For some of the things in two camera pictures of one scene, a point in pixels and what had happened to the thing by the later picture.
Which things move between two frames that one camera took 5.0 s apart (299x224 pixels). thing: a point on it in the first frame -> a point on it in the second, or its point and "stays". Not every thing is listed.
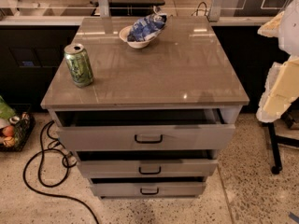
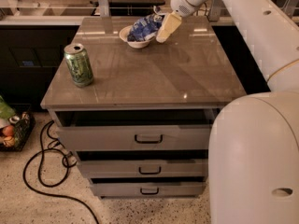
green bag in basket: (6, 110) stays
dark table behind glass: (134, 3) stays
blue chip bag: (148, 25) stays
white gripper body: (290, 28) -> (181, 2)
